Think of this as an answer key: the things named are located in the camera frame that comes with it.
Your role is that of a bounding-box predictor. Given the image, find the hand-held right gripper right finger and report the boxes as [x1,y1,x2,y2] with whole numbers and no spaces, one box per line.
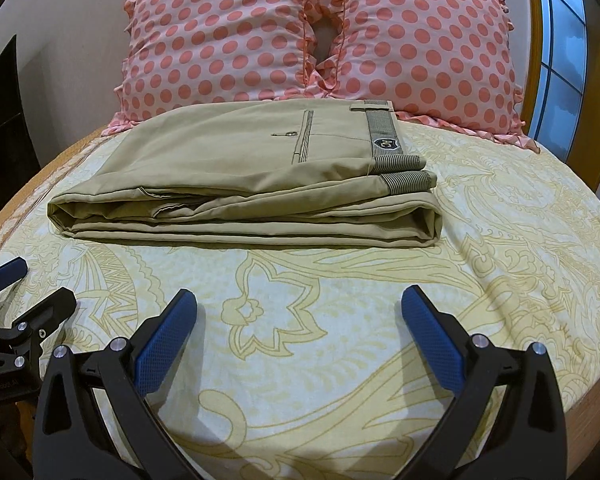
[401,285,568,480]

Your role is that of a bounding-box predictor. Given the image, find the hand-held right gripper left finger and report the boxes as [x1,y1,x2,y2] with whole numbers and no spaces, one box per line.
[34,288,199,480]

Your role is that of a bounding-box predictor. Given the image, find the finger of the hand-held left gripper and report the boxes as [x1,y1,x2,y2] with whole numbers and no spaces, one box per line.
[0,257,28,297]
[0,288,77,361]

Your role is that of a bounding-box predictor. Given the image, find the yellow floral bed sheet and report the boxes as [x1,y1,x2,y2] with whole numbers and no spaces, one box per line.
[0,120,600,480]

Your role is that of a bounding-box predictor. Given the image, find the beige pants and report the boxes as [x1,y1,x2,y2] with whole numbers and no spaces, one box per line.
[47,99,443,249]

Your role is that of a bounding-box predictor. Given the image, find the blue window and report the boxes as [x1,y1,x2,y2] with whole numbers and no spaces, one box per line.
[534,0,588,151]

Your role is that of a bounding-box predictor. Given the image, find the pink polka dot pillow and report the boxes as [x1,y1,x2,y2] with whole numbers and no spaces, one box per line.
[100,0,326,137]
[307,0,539,152]

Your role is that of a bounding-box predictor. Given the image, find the wooden headboard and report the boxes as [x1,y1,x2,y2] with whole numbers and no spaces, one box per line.
[432,0,600,201]

